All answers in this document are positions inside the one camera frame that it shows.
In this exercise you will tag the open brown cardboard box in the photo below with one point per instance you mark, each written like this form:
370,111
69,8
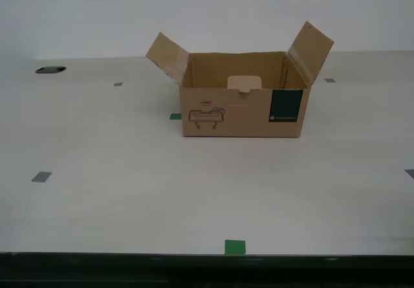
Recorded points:
226,116

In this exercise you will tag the small green tape marker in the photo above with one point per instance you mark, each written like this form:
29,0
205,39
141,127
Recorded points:
176,116

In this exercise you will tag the large green tape marker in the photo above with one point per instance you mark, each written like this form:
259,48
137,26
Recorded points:
235,247

